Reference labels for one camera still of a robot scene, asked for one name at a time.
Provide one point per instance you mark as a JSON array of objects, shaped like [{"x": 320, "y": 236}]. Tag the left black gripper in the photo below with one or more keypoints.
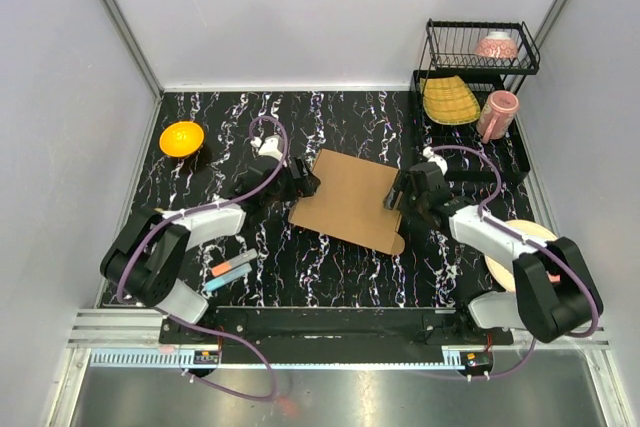
[{"x": 301, "y": 187}]

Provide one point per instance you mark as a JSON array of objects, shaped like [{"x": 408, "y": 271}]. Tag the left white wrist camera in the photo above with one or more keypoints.
[{"x": 271, "y": 146}]

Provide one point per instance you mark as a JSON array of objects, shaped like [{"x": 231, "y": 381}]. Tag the blue marker pen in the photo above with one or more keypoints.
[{"x": 227, "y": 278}]

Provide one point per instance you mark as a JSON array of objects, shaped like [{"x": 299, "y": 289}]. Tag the brown cardboard box sheet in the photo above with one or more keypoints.
[{"x": 349, "y": 203}]

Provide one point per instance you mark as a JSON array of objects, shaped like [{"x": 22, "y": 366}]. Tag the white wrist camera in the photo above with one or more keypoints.
[
  {"x": 271, "y": 146},
  {"x": 431, "y": 156}
]

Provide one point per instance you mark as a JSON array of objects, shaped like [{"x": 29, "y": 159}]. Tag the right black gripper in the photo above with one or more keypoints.
[{"x": 403, "y": 183}]

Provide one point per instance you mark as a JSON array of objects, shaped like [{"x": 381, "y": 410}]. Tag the black wire dish rack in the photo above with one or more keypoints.
[{"x": 448, "y": 51}]

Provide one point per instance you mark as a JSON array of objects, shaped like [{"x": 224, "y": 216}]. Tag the pink round plate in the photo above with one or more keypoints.
[{"x": 503, "y": 275}]

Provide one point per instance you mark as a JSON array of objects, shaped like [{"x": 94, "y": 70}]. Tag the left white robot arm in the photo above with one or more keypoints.
[{"x": 146, "y": 257}]

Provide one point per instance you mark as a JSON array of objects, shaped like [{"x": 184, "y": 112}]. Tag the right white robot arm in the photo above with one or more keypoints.
[{"x": 554, "y": 294}]

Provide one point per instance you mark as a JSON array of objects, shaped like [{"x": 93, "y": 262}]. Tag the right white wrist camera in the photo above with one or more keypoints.
[{"x": 431, "y": 156}]

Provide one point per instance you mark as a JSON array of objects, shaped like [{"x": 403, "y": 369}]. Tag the pink mug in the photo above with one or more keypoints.
[{"x": 497, "y": 115}]

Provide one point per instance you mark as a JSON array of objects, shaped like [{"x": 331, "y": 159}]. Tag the yellow woven plate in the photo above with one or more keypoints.
[{"x": 449, "y": 101}]

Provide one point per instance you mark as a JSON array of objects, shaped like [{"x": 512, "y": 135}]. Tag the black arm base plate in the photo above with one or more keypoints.
[{"x": 305, "y": 337}]

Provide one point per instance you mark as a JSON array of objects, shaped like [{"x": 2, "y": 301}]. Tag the orange bowl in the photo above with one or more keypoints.
[{"x": 181, "y": 139}]

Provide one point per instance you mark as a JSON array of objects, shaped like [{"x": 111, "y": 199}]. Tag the black marble table mat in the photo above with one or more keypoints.
[{"x": 297, "y": 267}]

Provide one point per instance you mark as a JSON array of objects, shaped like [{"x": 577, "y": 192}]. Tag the pink patterned bowl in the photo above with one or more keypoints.
[{"x": 497, "y": 45}]

